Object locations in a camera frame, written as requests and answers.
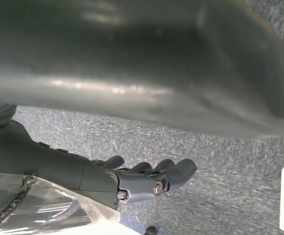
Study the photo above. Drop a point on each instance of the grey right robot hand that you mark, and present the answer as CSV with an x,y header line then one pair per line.
x,y
58,168

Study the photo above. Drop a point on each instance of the clear plastic wrist cover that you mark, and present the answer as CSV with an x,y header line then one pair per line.
x,y
58,211

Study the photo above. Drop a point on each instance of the grey robot torso shell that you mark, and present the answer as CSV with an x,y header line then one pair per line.
x,y
132,48

